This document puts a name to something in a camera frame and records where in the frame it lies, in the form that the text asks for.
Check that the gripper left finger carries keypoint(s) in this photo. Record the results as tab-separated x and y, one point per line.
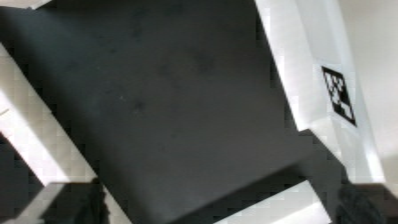
68	204

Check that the white front drawer box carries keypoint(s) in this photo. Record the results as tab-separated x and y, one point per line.
36	136

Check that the white front barrier rail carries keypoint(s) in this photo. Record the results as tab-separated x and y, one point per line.
308	39

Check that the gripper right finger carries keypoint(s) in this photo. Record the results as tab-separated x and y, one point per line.
369	205

